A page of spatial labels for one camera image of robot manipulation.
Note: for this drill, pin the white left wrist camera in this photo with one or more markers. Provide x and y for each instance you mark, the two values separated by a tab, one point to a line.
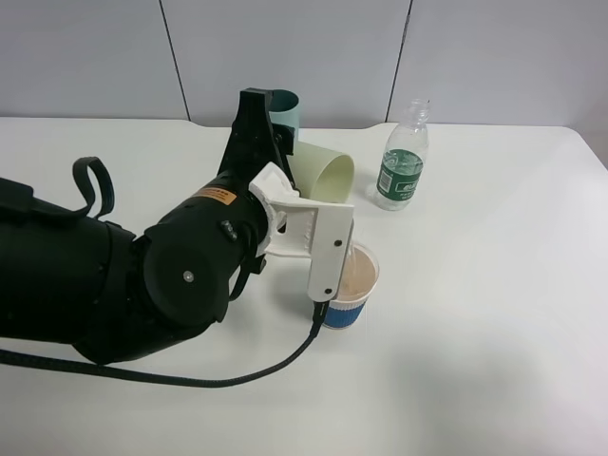
303	228

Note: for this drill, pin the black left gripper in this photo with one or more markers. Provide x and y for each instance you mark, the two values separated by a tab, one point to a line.
251	146

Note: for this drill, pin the clear water bottle green label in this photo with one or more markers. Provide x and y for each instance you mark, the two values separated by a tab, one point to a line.
404	159

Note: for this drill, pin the teal plastic cup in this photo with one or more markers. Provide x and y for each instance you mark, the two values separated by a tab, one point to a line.
284	109

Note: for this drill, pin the blue sleeved clear cup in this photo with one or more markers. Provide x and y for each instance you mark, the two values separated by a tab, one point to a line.
359	278

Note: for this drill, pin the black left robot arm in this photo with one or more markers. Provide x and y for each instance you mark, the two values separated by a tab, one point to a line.
73	277

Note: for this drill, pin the pale green plastic cup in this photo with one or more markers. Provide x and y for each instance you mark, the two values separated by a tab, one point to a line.
321	174

